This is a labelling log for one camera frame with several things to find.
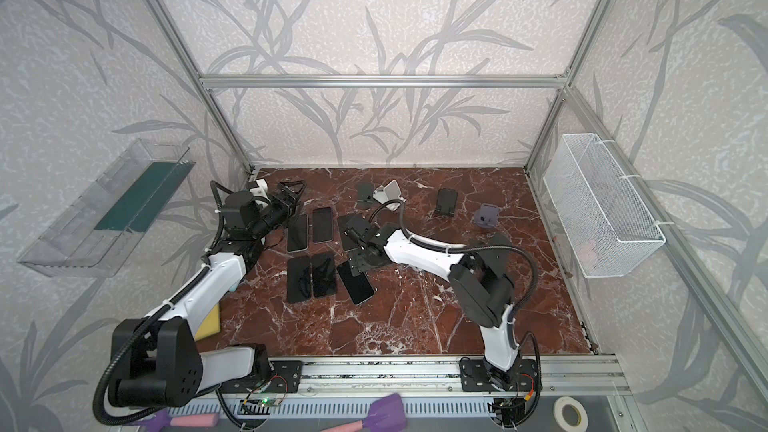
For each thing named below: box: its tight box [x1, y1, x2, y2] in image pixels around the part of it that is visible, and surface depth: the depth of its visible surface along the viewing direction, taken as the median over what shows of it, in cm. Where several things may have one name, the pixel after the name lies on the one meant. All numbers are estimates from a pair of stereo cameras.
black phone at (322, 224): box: [312, 207, 333, 243], surface depth 104 cm
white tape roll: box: [553, 396, 589, 432], surface depth 69 cm
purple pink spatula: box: [323, 393, 408, 432], surface depth 69 cm
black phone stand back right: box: [434, 188, 458, 217], surface depth 107 cm
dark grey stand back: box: [357, 182, 373, 209], surface depth 110 cm
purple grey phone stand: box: [473, 203, 500, 227], surface depth 104 cm
